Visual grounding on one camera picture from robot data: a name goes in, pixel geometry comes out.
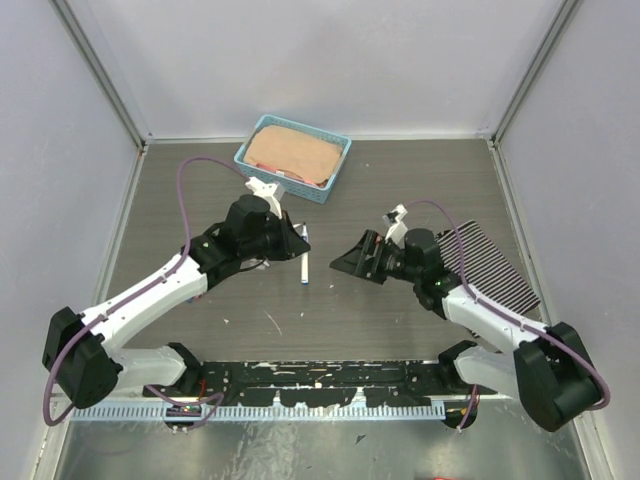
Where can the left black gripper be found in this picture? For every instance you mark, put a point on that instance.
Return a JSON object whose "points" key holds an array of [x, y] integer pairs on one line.
{"points": [[292, 244]]}

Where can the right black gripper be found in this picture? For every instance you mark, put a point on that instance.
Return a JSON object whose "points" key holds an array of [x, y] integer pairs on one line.
{"points": [[354, 261]]}

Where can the white marker blue print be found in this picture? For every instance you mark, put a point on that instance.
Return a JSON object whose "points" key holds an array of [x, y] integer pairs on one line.
{"points": [[304, 257]]}

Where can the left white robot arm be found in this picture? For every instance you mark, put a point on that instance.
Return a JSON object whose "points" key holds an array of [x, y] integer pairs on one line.
{"points": [[86, 352]]}

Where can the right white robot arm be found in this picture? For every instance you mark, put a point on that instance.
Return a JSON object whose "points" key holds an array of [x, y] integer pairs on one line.
{"points": [[546, 368]]}

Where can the peach folded towel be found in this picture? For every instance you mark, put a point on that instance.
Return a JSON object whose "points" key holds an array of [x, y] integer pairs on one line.
{"points": [[295, 154]]}

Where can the black white striped cloth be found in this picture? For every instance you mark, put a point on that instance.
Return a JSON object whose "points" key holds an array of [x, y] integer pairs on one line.
{"points": [[492, 298]]}

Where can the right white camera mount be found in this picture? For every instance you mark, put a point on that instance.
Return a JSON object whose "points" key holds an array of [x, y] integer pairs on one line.
{"points": [[396, 228]]}

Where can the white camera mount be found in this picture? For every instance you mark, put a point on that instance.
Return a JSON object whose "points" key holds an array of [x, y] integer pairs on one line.
{"points": [[396, 228], [272, 193]]}

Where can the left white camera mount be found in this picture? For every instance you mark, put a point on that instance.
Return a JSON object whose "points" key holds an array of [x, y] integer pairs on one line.
{"points": [[272, 193]]}

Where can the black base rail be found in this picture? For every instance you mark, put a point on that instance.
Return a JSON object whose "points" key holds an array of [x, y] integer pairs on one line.
{"points": [[314, 384]]}

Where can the blue slotted cable duct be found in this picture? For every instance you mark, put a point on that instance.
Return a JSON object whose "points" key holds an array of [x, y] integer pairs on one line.
{"points": [[158, 410]]}

